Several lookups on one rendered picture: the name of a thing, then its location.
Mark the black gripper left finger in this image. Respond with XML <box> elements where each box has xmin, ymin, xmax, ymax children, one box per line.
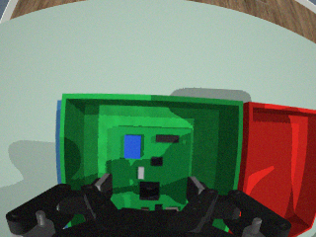
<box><xmin>6</xmin><ymin>173</ymin><xmax>130</xmax><ymax>237</ymax></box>

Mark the green bin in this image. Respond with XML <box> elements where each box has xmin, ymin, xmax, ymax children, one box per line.
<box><xmin>60</xmin><ymin>94</ymin><xmax>243</xmax><ymax>196</ymax></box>

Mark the red bin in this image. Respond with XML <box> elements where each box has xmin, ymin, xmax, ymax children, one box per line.
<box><xmin>237</xmin><ymin>102</ymin><xmax>316</xmax><ymax>237</ymax></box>

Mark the green circuit board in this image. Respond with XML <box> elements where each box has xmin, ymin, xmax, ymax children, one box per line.
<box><xmin>112</xmin><ymin>126</ymin><xmax>191</xmax><ymax>211</ymax></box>

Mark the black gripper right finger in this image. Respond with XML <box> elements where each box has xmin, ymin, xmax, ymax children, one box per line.
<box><xmin>167</xmin><ymin>177</ymin><xmax>291</xmax><ymax>237</ymax></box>

